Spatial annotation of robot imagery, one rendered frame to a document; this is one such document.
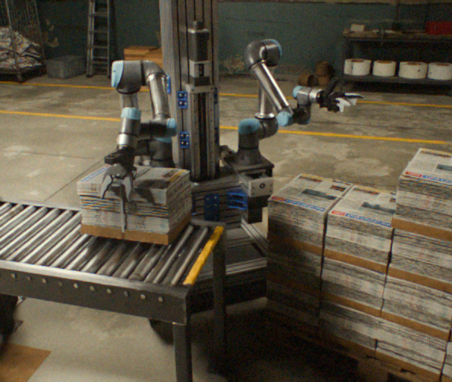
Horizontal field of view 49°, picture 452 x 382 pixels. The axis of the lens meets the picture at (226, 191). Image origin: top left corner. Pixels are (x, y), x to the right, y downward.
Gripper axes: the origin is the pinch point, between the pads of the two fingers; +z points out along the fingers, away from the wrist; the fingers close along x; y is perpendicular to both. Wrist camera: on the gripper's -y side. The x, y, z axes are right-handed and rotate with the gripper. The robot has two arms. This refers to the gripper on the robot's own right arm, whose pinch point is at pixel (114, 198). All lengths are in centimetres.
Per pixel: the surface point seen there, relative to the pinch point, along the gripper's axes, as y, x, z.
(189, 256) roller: 18.9, -25.9, 17.2
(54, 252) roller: 9.2, 26.5, 22.3
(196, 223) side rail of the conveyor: 39.5, -20.3, 2.2
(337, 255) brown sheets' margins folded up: 63, -81, 8
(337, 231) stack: 58, -79, -3
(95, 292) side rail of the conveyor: -1.1, 1.0, 34.4
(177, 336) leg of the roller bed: 7, -29, 46
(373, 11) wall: 586, -88, -410
